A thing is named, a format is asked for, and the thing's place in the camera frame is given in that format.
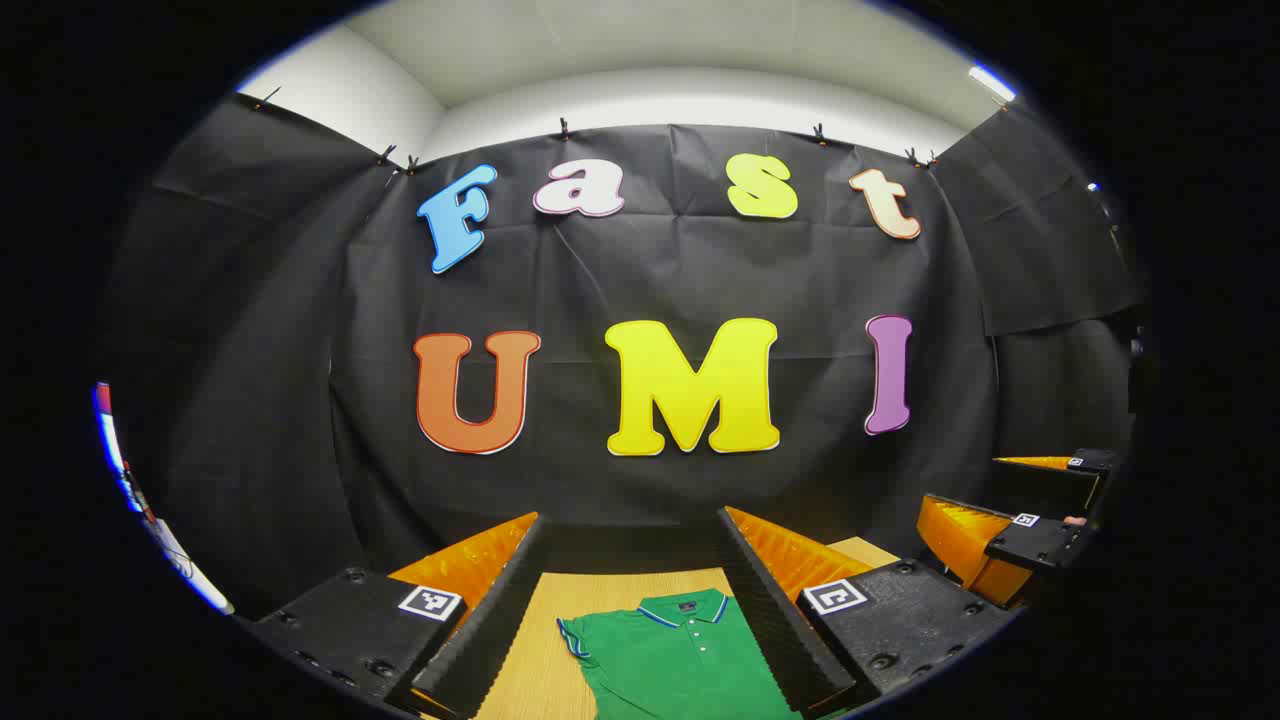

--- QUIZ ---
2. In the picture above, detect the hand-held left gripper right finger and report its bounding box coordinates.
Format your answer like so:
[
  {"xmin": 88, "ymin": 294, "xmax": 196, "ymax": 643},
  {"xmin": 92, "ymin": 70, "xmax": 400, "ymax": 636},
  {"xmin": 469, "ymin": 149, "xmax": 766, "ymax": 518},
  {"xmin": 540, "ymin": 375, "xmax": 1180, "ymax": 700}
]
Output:
[{"xmin": 716, "ymin": 506, "xmax": 1019, "ymax": 716}]

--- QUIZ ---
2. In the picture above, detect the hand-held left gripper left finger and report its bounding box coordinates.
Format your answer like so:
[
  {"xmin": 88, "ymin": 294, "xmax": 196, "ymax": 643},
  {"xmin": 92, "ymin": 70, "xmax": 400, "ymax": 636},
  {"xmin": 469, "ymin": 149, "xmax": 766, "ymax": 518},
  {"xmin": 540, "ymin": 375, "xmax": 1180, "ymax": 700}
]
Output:
[{"xmin": 235, "ymin": 512, "xmax": 549, "ymax": 720}]

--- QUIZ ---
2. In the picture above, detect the row of black cloth clips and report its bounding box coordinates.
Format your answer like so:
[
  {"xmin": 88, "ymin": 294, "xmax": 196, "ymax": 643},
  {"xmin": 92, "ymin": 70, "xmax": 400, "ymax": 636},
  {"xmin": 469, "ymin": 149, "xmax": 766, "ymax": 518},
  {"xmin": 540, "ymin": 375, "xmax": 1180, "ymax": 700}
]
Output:
[{"xmin": 250, "ymin": 85, "xmax": 941, "ymax": 176}]

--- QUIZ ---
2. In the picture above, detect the ceiling light panel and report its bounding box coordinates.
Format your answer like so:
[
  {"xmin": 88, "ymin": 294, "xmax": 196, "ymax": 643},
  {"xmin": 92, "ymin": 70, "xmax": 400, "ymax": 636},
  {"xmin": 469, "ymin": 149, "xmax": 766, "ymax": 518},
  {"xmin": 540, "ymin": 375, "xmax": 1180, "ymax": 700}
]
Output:
[{"xmin": 968, "ymin": 65, "xmax": 1018, "ymax": 103}]

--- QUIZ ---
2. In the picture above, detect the white and red banner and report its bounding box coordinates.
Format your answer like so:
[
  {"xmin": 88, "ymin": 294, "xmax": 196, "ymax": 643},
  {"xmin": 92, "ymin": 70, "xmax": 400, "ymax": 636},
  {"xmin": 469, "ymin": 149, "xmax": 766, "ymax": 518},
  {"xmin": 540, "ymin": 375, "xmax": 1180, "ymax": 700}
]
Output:
[{"xmin": 95, "ymin": 382, "xmax": 236, "ymax": 614}]

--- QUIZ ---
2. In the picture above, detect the black backdrop cloth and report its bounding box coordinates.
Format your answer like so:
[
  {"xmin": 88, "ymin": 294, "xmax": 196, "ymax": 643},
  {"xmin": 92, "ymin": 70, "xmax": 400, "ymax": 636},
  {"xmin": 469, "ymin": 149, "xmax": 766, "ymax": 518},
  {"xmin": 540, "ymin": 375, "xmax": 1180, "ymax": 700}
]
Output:
[{"xmin": 100, "ymin": 95, "xmax": 1151, "ymax": 621}]

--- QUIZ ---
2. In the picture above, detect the green T-shirt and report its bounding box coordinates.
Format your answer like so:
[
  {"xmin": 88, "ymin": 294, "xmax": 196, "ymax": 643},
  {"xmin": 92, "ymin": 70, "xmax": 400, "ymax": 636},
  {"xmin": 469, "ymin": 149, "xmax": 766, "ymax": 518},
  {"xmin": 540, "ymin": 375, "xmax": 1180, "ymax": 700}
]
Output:
[{"xmin": 557, "ymin": 588, "xmax": 801, "ymax": 720}]

